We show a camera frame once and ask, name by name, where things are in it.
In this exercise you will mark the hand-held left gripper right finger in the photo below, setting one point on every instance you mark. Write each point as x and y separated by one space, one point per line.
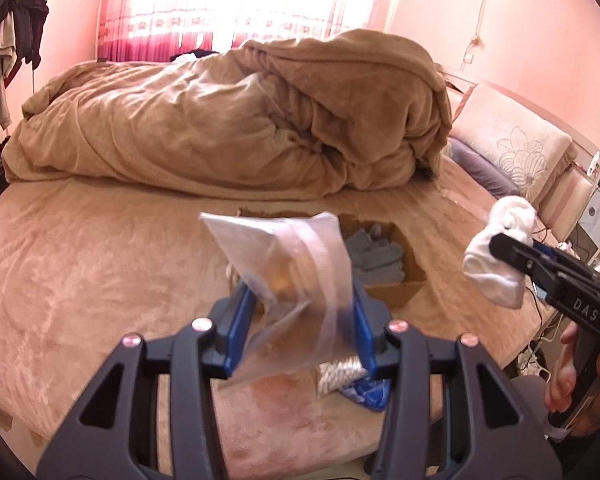
364 332

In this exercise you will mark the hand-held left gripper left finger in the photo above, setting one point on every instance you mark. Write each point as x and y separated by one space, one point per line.
240 322

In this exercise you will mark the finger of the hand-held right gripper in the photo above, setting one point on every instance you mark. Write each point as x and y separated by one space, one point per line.
572 262
512 255

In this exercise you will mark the white sock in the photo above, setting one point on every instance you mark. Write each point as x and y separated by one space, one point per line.
495 275

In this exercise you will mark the cardboard box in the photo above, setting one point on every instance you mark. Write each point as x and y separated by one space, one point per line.
397 292

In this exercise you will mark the clear plastic zip bag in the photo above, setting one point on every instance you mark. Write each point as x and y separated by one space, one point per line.
290 280

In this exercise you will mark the person's right hand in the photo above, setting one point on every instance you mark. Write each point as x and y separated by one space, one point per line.
562 380

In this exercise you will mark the blue and white cloth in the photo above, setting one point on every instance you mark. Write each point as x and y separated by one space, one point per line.
337 372

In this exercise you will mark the white bedside device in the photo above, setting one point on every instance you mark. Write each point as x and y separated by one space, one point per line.
595 217

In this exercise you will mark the blue patterned packet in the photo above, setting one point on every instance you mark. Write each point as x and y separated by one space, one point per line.
367 395

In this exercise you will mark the grey socks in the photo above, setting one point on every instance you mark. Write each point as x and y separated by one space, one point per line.
377 257

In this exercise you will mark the purple pillow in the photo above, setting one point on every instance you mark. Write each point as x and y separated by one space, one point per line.
480 167

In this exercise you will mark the beige floral pillow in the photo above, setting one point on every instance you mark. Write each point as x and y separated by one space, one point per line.
515 140

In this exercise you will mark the brown bed sheet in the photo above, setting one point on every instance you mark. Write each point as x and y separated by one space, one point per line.
105 270

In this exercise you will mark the brown fleece duvet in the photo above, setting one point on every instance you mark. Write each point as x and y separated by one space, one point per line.
205 125

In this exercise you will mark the dark clothes pile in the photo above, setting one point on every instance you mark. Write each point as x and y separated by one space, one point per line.
197 55

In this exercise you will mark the pink patterned curtain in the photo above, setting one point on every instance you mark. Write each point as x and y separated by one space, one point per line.
180 15

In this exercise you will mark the hanging clothes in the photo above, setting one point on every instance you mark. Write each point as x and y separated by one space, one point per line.
22 25

